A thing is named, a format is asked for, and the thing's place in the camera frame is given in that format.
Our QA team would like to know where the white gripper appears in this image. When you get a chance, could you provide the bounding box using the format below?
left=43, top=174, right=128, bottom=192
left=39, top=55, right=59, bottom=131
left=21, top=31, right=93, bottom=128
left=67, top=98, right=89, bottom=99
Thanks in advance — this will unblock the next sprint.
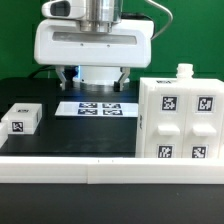
left=34, top=19, right=154, bottom=92

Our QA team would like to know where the small white cabinet top block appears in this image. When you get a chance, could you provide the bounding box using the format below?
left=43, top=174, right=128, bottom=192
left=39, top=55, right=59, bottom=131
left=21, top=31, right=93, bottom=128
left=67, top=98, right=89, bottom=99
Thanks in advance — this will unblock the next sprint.
left=1, top=103, right=42, bottom=134

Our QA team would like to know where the white cabinet body box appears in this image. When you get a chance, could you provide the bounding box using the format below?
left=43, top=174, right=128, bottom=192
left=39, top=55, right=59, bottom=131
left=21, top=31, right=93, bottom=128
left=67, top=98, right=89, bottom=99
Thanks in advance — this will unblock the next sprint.
left=135, top=64, right=224, bottom=158

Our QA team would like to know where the white marker base sheet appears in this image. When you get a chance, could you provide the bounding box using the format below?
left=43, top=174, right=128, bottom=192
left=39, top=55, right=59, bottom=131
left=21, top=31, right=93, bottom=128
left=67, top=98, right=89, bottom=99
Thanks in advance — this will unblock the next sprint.
left=55, top=102, right=138, bottom=117

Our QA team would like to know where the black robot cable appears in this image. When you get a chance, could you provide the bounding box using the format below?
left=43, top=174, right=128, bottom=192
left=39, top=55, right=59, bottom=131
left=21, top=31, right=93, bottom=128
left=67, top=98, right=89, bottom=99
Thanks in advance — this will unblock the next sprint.
left=27, top=65, right=57, bottom=80

